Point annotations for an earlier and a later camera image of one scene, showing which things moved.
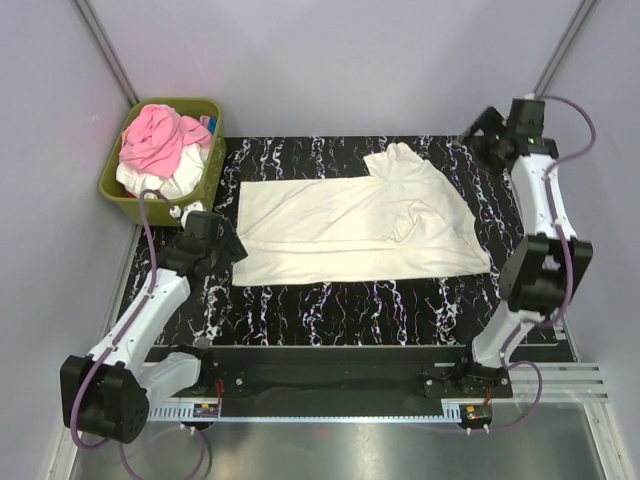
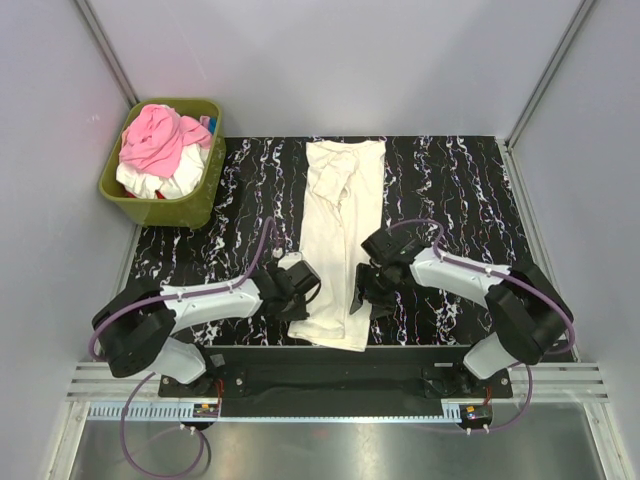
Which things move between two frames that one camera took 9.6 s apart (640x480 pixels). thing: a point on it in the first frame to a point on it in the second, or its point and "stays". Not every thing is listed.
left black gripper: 232,251 to 299,314
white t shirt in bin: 189,171 stays
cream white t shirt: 402,222 to 343,209
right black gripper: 488,123 to 383,305
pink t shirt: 156,136 stays
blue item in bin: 212,124 stays
